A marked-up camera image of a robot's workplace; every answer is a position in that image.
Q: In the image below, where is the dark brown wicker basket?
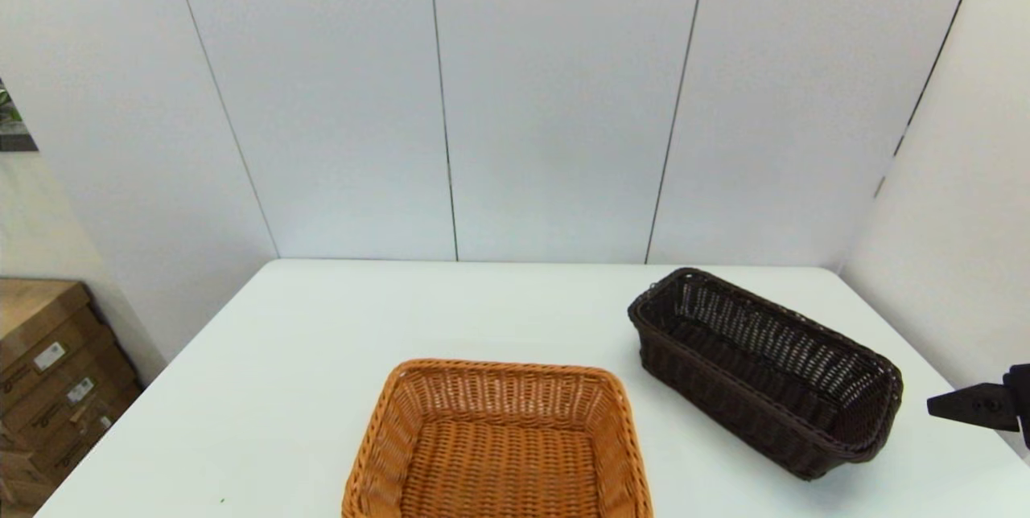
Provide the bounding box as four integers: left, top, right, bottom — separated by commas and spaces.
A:
627, 267, 904, 480

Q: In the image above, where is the orange wicker basket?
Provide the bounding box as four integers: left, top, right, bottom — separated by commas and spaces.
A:
341, 358, 653, 518

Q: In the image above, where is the brown cardboard box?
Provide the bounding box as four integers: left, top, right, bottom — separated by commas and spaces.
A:
0, 345, 144, 454
0, 278, 122, 398
0, 389, 147, 518

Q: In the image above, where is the green plant on dark ledge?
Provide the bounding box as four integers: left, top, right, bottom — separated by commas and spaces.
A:
0, 77, 39, 154

